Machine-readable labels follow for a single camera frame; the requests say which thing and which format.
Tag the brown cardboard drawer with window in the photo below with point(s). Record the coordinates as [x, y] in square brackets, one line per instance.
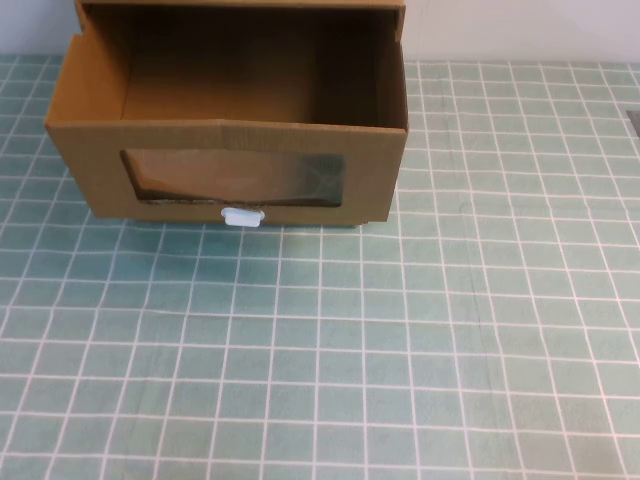
[90, 175]

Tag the brown cardboard outer sleeve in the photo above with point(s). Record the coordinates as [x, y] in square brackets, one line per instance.
[401, 17]

